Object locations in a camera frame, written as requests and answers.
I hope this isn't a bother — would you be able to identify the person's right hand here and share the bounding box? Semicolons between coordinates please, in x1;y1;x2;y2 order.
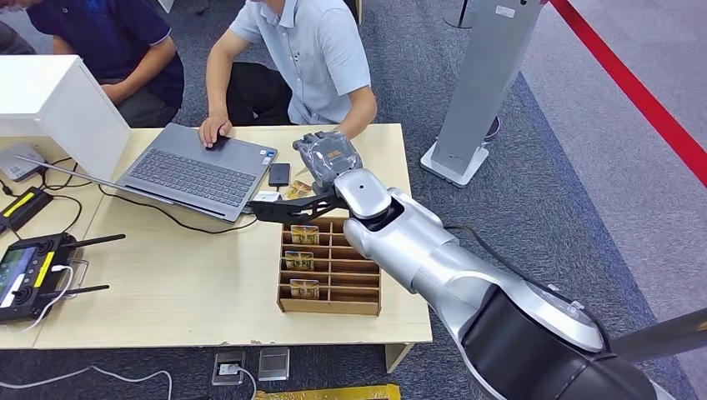
198;114;234;149

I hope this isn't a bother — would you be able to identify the gold card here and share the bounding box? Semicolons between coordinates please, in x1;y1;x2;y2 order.
289;224;322;246
284;251;316;272
289;278;322;301
281;179;316;201

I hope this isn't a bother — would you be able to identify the person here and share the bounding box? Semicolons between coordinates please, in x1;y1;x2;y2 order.
198;0;379;149
0;0;185;129
0;21;37;57

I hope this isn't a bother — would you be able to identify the wooden card organizer box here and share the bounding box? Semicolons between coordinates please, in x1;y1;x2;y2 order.
277;216;382;317

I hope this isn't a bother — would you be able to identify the grey laptop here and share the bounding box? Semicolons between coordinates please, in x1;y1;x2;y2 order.
15;122;279;223

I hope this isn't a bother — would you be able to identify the small black external drive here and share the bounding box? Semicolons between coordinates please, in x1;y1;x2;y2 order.
268;162;292;188

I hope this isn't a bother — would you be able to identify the white cabinet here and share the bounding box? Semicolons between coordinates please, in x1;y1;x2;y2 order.
0;55;133;183

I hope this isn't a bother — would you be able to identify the flat grey router box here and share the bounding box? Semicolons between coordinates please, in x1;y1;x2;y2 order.
0;144;47;183

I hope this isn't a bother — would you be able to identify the black device with yellow label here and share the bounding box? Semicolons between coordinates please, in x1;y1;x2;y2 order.
0;186;55;236

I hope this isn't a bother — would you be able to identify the black remote controller with screen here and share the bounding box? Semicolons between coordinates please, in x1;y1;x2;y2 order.
0;232;127;324

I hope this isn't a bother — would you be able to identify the floor outlet box with plug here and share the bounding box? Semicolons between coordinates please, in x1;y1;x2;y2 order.
211;352;247;387

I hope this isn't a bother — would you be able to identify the closed floor outlet box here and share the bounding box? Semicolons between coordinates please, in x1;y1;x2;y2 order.
258;347;291;382

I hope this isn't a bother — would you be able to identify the black stanchion base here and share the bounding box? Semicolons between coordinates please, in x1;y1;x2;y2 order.
443;0;476;30

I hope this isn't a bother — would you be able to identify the grey kiosk stand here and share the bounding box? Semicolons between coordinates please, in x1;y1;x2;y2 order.
419;0;548;189

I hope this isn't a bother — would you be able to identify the yellow packaging strip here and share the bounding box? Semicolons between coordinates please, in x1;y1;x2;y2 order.
253;384;402;400

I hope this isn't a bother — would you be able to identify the wooden desk leg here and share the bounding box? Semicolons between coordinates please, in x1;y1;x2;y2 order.
384;342;414;374

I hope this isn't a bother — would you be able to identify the red barrier belt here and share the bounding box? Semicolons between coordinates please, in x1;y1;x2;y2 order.
549;0;707;189

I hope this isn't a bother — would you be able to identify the chrome stanchion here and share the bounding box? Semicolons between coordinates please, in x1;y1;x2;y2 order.
609;307;707;366

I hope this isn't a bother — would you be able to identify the long black laptop cable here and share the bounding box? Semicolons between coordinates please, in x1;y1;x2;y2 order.
98;184;259;236

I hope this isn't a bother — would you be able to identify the thin black desk cable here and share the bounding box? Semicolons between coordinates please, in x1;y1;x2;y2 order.
41;157;94;193
52;194;84;233

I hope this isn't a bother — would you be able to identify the white controller cable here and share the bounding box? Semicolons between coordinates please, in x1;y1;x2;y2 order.
19;264;76;334

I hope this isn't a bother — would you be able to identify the short white plug cable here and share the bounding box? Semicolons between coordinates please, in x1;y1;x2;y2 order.
234;367;258;400

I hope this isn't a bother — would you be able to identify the white floor cable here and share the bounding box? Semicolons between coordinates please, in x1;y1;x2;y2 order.
0;365;173;400

